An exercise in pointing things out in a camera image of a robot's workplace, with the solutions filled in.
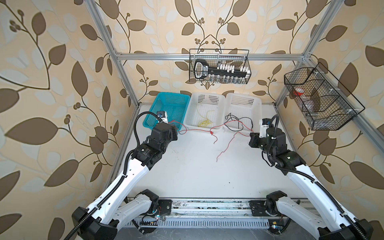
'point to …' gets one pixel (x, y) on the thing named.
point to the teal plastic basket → (174, 103)
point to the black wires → (238, 119)
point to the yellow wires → (205, 122)
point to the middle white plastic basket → (205, 101)
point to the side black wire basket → (324, 103)
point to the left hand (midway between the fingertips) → (171, 124)
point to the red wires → (212, 133)
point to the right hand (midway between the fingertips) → (252, 135)
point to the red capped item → (298, 91)
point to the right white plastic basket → (243, 113)
